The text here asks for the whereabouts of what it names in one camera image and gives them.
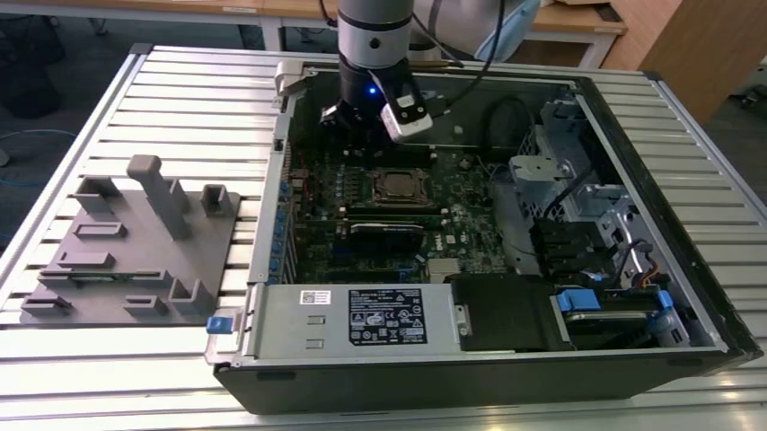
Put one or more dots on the silver CPU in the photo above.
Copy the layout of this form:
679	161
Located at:
403	184

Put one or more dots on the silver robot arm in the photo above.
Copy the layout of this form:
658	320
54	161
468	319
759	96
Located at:
374	27

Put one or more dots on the black graphics card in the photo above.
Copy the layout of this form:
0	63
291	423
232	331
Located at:
390	240

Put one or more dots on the green motherboard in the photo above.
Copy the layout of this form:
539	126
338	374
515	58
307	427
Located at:
474	224

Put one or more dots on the silver chipset heatsink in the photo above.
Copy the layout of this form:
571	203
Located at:
444	266

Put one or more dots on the white barcode sticker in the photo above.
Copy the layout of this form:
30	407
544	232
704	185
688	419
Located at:
315	297

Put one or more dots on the black rating label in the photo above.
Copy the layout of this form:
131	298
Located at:
386	316

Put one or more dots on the black disk bay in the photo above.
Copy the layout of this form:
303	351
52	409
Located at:
570	247

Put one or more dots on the grey parts rack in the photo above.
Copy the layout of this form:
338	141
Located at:
150	256

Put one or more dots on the silver power supply unit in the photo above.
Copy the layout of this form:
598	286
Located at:
275	328

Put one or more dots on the black fan shroud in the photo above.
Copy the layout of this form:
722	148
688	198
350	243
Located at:
503	314

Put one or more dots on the blue power supply latch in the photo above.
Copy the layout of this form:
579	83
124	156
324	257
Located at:
219	325

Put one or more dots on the hard disk in blue carrier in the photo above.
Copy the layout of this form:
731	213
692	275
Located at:
578	300

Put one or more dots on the green RAM stick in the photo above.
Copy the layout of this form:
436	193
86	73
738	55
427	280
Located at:
102	277

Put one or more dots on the wooden cabinet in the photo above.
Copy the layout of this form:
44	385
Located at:
707	45

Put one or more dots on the black PC case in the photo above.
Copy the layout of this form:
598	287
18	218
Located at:
419	390

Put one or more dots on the blue plastic clip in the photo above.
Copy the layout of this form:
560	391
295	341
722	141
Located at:
664	300

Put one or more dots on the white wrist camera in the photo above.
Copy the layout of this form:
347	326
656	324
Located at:
414	128

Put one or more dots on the silver metal bracket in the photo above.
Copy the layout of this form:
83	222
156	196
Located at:
539	169

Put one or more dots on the wooden desk white frame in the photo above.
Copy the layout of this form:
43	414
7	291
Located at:
575	22

